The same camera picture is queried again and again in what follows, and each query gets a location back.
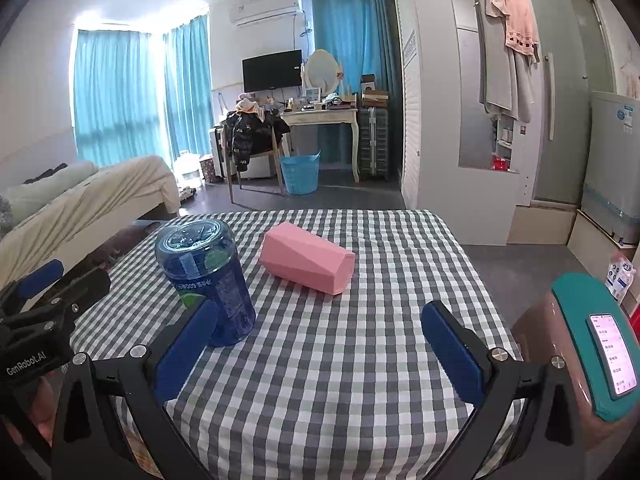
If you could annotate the wooden chair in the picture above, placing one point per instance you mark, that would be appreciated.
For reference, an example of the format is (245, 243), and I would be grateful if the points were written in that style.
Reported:
(275, 160)

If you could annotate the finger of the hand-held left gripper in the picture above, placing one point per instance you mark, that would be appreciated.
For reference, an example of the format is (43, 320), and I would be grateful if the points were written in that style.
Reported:
(80, 286)
(42, 274)

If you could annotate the blue transparent cup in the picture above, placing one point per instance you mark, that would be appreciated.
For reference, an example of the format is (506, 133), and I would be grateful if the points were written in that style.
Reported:
(215, 280)

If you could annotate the tall blue curtain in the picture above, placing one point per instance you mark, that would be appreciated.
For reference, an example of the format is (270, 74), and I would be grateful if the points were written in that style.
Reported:
(350, 15)

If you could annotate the grey suitcase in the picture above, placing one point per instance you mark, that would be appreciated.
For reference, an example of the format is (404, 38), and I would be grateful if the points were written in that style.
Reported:
(373, 142)

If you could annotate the smartphone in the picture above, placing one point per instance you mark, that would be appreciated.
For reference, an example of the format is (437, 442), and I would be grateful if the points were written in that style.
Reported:
(612, 355)

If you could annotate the grey checkered tablecloth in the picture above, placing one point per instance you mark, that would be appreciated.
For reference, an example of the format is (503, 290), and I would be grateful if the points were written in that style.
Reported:
(325, 375)

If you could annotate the grey hanging garment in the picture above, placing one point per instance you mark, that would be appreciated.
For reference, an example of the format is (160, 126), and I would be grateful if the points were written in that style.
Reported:
(497, 80)

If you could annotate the white air conditioner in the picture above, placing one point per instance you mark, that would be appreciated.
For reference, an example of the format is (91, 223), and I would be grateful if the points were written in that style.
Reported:
(265, 9)

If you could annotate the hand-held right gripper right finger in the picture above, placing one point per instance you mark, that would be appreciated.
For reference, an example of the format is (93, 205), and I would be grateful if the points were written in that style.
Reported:
(454, 355)

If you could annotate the bed with cream blanket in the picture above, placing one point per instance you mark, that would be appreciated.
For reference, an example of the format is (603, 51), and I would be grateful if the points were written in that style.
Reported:
(100, 205)

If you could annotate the black jacket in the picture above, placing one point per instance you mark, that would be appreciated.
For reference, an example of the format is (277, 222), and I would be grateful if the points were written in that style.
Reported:
(247, 132)

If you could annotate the teal phone stand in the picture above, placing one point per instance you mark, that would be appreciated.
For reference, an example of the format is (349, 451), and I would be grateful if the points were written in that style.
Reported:
(575, 310)

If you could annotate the person's left hand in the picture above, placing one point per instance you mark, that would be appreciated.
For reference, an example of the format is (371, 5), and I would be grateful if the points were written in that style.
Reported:
(42, 407)

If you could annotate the blue window curtain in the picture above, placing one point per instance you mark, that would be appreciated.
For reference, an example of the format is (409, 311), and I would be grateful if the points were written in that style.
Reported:
(117, 100)
(187, 85)

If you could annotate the white printed packet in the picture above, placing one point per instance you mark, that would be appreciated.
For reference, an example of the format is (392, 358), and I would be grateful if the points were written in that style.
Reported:
(621, 277)

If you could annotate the oval vanity mirror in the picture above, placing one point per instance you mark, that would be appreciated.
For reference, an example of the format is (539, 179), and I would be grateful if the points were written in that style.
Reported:
(321, 71)

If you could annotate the frosted glass sliding door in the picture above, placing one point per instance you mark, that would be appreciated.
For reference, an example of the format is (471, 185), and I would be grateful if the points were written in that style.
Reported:
(570, 110)

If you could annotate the blue plastic basket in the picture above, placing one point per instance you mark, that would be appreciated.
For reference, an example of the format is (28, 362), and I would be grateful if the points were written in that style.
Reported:
(300, 175)

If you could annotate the flat cardboard box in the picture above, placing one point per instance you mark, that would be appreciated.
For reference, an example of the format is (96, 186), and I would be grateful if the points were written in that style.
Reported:
(592, 245)

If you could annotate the red item on shelf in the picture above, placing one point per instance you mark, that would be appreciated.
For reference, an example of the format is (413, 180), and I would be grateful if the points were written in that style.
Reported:
(500, 163)

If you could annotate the white picture frame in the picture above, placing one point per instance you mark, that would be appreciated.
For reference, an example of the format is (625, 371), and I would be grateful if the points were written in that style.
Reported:
(312, 95)

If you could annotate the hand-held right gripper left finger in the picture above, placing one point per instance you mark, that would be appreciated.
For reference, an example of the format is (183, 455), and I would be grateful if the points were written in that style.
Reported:
(184, 352)

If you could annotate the pale pillow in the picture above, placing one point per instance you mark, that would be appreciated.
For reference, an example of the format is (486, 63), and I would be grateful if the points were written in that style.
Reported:
(50, 187)

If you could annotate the black television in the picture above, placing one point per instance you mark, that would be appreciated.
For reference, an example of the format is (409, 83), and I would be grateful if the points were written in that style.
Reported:
(272, 71)

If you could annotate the brown cardboard box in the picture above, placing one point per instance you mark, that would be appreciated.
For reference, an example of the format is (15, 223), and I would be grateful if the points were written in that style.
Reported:
(375, 95)

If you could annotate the white louvered wardrobe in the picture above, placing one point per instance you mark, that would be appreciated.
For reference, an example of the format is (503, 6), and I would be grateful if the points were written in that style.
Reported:
(430, 110)

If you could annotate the pink cloth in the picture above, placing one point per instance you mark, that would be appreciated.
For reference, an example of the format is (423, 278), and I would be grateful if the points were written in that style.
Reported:
(249, 109)

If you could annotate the clear water jug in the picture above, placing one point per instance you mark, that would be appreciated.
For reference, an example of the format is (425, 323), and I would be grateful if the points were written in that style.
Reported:
(190, 170)

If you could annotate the cream dressing table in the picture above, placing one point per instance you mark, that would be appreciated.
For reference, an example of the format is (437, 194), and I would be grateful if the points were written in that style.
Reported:
(320, 117)

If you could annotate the pink hanging towel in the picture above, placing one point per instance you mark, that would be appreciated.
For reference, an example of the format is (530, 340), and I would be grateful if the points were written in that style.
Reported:
(520, 20)

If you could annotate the pink faceted cup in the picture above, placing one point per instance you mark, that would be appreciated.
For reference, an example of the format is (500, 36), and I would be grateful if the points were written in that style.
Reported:
(305, 258)

